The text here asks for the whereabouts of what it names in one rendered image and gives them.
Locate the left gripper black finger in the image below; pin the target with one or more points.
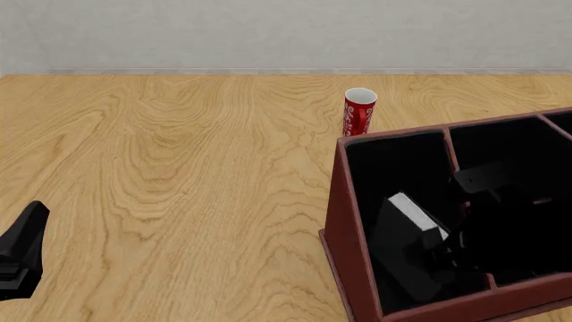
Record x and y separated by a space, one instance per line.
30 231

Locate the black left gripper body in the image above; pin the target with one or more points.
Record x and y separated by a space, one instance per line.
20 281

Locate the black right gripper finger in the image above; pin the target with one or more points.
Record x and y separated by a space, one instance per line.
431 243

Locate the black book with white pages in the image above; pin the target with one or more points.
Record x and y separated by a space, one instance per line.
395 241

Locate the red-brown desk caddy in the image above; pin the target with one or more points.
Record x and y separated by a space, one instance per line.
346 214

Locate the small flat plate on stalk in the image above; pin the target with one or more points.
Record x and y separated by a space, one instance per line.
480 179

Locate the red mug with white pattern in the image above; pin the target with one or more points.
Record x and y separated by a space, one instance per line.
359 115

